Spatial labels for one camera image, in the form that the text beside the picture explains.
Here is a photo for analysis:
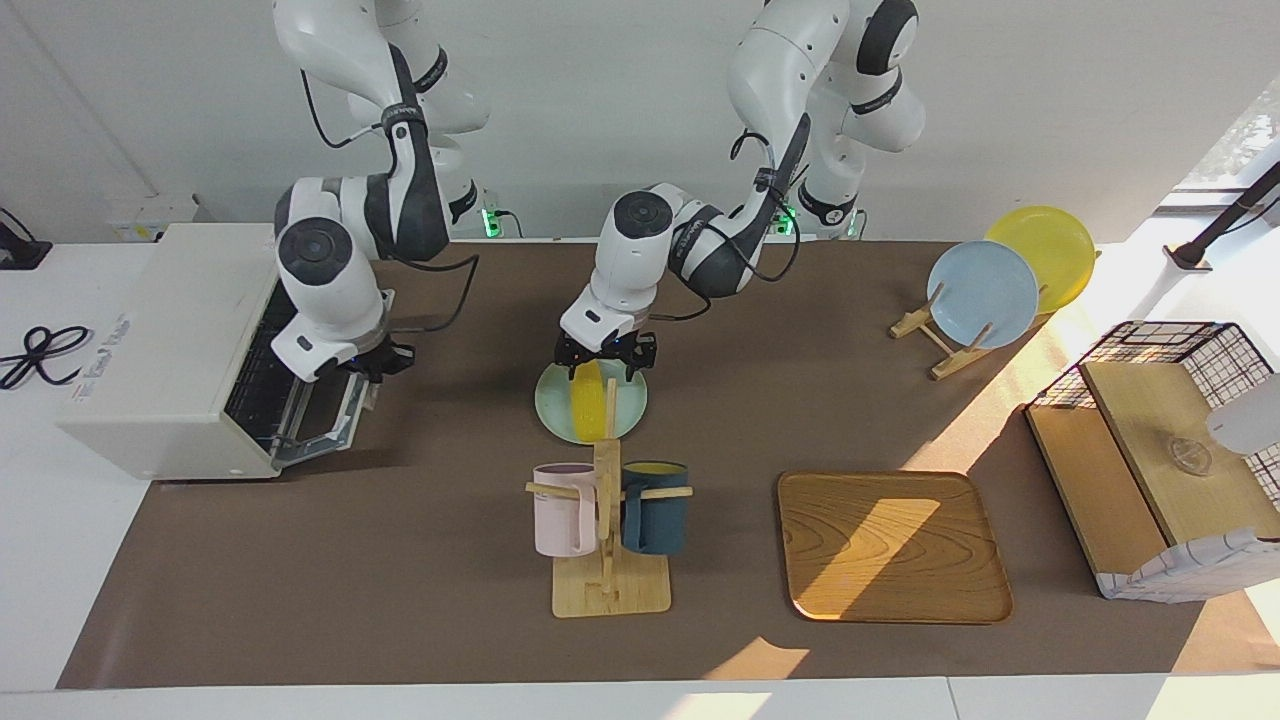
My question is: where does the glass oven door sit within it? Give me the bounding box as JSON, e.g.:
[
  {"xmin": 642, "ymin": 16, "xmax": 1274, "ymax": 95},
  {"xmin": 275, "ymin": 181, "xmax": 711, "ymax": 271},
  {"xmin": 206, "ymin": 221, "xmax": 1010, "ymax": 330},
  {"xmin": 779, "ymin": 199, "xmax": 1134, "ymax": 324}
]
[{"xmin": 270, "ymin": 290, "xmax": 396, "ymax": 471}]

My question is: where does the yellow corn cob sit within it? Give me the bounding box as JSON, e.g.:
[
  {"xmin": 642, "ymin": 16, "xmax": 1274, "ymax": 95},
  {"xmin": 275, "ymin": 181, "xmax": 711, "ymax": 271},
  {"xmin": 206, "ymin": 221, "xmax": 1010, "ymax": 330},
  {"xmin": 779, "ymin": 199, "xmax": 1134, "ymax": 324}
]
[{"xmin": 570, "ymin": 360, "xmax": 605, "ymax": 443}]

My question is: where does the light green plate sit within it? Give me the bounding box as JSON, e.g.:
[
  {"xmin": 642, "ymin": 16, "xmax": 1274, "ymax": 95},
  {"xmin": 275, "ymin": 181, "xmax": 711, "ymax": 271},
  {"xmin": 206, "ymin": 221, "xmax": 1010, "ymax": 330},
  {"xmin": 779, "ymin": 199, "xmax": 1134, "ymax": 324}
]
[{"xmin": 534, "ymin": 358, "xmax": 649, "ymax": 446}]

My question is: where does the white toaster oven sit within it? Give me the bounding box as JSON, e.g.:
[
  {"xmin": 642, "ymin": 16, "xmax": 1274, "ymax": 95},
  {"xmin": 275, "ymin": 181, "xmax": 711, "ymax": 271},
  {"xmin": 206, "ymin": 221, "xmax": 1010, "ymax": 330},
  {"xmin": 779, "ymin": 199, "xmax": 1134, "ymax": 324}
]
[{"xmin": 57, "ymin": 224, "xmax": 396, "ymax": 481}]

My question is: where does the dark blue mug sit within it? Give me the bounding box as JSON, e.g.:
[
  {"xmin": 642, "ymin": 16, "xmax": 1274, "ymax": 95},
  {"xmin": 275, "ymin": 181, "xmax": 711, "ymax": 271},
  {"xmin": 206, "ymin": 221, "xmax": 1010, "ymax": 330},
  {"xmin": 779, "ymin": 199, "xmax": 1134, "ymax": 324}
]
[{"xmin": 621, "ymin": 460, "xmax": 690, "ymax": 556}]

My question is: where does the pink mug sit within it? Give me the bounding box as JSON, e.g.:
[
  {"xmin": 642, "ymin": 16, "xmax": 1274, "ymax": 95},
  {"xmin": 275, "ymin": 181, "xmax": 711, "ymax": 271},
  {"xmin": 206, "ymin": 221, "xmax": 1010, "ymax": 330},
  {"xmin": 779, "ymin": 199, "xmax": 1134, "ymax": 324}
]
[{"xmin": 533, "ymin": 462, "xmax": 599, "ymax": 558}]

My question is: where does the brown table mat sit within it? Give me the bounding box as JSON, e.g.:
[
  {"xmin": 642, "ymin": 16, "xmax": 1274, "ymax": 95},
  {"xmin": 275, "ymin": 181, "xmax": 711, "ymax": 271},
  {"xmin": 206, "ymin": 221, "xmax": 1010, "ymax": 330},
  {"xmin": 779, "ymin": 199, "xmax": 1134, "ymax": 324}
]
[{"xmin": 57, "ymin": 238, "xmax": 1226, "ymax": 691}]

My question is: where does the wooden mug tree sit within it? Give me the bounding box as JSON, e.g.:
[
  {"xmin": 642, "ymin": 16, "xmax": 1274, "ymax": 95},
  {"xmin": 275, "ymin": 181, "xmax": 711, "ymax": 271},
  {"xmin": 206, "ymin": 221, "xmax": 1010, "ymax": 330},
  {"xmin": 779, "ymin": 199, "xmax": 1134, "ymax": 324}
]
[{"xmin": 526, "ymin": 377, "xmax": 695, "ymax": 619}]

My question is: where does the wooden tray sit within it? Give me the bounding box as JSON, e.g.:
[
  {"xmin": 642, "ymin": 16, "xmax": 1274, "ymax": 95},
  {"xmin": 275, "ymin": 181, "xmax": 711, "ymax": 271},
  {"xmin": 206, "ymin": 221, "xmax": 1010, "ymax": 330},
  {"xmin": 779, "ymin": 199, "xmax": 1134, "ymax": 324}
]
[{"xmin": 777, "ymin": 470, "xmax": 1014, "ymax": 625}]

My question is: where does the wooden plate rack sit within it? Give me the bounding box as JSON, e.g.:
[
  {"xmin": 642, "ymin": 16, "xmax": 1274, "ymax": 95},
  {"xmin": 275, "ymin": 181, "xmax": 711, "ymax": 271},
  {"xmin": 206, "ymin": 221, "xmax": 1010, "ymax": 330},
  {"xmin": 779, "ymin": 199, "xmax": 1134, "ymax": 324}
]
[{"xmin": 889, "ymin": 280, "xmax": 1051, "ymax": 381}]

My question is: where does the light blue plate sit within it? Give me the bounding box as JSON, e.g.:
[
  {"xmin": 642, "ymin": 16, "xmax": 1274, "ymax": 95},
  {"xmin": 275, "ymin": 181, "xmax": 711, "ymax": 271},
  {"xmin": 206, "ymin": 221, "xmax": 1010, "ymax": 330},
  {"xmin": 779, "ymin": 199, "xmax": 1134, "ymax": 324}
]
[{"xmin": 926, "ymin": 241, "xmax": 1041, "ymax": 350}]

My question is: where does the black clamp device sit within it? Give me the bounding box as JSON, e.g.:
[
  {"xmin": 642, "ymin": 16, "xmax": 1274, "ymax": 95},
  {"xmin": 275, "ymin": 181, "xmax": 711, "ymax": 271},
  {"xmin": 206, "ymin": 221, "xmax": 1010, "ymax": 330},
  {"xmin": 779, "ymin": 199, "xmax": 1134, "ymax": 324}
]
[{"xmin": 0, "ymin": 207, "xmax": 53, "ymax": 271}]

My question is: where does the yellow plate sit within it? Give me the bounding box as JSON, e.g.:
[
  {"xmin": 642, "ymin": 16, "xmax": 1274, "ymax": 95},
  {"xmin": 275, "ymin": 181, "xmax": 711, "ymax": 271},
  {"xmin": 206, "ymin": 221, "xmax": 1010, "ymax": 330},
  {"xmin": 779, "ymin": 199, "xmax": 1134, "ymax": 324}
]
[{"xmin": 985, "ymin": 205, "xmax": 1098, "ymax": 316}]

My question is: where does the white checked cloth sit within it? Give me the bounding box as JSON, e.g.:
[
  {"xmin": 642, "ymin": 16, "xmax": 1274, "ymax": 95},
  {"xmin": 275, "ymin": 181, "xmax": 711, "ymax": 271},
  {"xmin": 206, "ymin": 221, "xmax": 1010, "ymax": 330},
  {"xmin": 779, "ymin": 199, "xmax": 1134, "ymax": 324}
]
[{"xmin": 1097, "ymin": 528, "xmax": 1280, "ymax": 603}]

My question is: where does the white blurry cylinder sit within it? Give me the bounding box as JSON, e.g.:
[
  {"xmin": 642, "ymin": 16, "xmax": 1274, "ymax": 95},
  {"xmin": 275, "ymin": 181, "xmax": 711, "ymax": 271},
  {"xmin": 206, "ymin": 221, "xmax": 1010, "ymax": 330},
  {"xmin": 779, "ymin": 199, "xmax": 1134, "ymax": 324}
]
[{"xmin": 1205, "ymin": 375, "xmax": 1280, "ymax": 457}]

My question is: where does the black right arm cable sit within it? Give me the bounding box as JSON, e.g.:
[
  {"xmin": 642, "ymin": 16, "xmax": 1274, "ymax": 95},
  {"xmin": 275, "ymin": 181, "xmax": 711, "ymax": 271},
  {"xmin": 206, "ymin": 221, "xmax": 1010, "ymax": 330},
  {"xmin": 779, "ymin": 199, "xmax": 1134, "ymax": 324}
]
[{"xmin": 298, "ymin": 65, "xmax": 481, "ymax": 331}]

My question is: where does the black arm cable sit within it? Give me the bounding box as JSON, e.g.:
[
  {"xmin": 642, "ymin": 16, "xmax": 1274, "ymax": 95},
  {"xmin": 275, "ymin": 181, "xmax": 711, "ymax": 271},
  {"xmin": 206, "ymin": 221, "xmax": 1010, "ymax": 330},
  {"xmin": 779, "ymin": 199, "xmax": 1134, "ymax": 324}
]
[
  {"xmin": 298, "ymin": 65, "xmax": 481, "ymax": 331},
  {"xmin": 650, "ymin": 128, "xmax": 803, "ymax": 323}
]

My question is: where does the metal wire oven rack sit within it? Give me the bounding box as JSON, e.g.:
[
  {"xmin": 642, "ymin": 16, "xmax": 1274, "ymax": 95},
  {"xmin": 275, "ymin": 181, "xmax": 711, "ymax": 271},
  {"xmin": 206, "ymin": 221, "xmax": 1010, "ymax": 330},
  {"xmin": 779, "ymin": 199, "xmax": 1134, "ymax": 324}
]
[{"xmin": 225, "ymin": 285, "xmax": 301, "ymax": 453}]

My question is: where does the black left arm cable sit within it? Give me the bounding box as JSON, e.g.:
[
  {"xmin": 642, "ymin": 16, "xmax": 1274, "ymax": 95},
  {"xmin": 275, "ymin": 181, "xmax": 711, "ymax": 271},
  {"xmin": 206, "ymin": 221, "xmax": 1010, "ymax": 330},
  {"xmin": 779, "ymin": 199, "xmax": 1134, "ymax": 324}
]
[{"xmin": 650, "ymin": 128, "xmax": 803, "ymax": 323}]

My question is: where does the white wall socket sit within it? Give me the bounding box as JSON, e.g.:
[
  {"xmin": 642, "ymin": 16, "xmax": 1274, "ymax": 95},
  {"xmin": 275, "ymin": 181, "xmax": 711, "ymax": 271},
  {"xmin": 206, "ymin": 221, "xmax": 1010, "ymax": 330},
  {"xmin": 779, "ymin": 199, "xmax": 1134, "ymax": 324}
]
[{"xmin": 105, "ymin": 195, "xmax": 201, "ymax": 244}]

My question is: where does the black coiled table cable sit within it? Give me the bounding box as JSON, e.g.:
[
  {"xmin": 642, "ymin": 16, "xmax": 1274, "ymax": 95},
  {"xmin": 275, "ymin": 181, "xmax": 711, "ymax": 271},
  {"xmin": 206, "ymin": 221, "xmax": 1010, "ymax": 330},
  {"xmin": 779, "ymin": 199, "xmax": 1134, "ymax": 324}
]
[{"xmin": 0, "ymin": 325, "xmax": 96, "ymax": 391}]

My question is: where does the wire basket wooden shelf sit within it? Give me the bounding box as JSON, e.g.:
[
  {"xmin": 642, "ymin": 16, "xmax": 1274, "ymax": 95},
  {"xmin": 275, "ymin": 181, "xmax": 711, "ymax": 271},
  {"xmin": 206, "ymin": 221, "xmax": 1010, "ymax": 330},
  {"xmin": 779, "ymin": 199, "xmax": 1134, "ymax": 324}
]
[{"xmin": 1027, "ymin": 360, "xmax": 1280, "ymax": 578}]

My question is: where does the black wire basket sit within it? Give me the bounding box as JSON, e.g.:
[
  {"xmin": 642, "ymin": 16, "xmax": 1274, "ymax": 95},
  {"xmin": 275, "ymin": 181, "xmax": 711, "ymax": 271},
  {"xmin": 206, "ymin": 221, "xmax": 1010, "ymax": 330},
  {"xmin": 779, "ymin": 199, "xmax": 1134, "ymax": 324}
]
[{"xmin": 1028, "ymin": 320, "xmax": 1280, "ymax": 481}]

